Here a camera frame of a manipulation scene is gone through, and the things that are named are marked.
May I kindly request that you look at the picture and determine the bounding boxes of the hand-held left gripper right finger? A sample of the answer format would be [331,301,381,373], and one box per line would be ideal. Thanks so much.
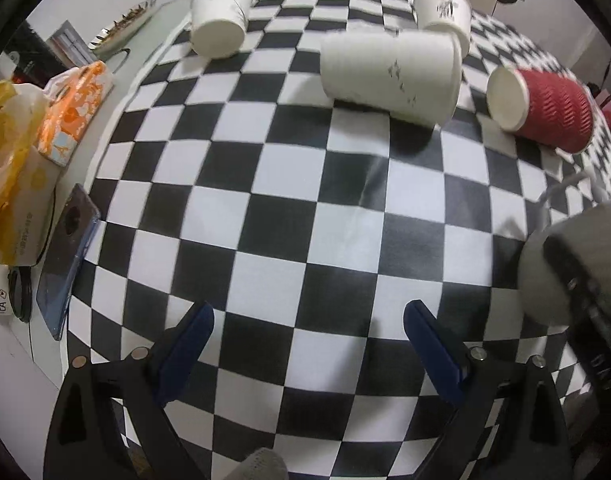
[403,300,573,480]

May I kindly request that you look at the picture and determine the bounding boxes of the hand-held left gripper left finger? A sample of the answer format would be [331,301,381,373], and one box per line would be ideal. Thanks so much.
[43,301,216,480]

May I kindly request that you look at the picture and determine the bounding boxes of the large white paper cup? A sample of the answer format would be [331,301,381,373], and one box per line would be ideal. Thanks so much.
[319,29,463,127]

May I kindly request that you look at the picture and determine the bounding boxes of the red ribbed paper cup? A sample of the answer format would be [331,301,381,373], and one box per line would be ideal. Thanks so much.
[486,66,595,155]

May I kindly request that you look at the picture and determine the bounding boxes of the white paper cup dark print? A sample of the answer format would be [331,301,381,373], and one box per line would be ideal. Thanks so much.
[414,0,473,57]

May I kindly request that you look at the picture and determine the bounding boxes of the white paper cup grey marks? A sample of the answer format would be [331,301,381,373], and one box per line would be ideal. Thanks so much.
[189,0,255,58]

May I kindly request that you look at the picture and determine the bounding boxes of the dark blue smartphone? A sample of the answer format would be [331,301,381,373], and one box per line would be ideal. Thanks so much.
[36,183,101,342]

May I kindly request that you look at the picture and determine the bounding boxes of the black white checkered tablecloth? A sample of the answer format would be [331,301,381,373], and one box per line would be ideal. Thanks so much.
[60,0,611,480]

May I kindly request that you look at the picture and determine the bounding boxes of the yellow plastic bag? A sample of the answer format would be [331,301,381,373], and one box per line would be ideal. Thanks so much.
[0,80,61,266]

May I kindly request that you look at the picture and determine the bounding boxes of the orange tissue pack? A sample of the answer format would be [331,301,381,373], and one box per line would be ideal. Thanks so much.
[36,60,115,167]

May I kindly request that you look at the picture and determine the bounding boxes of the black box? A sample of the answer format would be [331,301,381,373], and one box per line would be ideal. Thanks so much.
[0,22,74,86]

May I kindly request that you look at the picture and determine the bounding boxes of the white tray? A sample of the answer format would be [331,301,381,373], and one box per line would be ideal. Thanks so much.
[87,0,159,55]

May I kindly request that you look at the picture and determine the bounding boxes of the white cable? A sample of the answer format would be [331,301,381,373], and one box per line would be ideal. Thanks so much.
[537,171,610,207]

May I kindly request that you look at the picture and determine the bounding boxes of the black cable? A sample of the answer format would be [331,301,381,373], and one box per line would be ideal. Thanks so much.
[6,265,35,323]

